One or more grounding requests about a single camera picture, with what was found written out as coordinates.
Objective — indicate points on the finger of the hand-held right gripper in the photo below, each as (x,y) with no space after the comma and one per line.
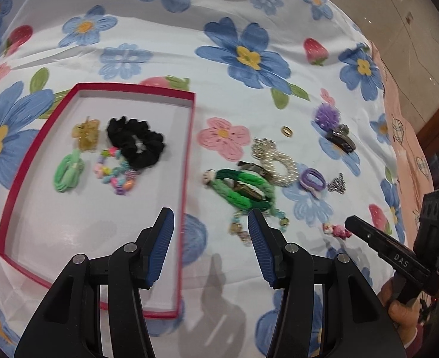
(387,248)

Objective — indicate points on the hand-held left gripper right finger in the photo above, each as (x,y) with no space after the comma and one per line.
(260,246)

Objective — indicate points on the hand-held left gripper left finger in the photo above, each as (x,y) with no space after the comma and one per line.
(161,246)

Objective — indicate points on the pink heart hair clip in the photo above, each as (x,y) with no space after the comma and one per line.
(340,231)

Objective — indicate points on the rose gold wristwatch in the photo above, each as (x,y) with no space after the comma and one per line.
(249,190)

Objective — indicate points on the red shallow box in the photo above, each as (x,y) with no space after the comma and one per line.
(55,223)

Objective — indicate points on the person's right forearm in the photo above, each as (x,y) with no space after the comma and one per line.
(415,341)

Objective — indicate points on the person's right hand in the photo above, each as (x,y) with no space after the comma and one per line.
(403,315)

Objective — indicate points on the pearl hair clip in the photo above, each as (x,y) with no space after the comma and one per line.
(279,177)

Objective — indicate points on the pink blanket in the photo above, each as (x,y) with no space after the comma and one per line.
(402,138)

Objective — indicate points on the dark brown hair clip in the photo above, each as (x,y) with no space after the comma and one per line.
(340,142)

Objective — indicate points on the wooden cabinet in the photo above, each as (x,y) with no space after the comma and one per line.
(433,123)

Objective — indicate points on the black scrunchie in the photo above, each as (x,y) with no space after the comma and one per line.
(118,134)

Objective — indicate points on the yellow hair claw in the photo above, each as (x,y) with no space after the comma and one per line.
(85,134)

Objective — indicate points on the purple pompom hair clip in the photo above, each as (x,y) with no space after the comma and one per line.
(327,113)

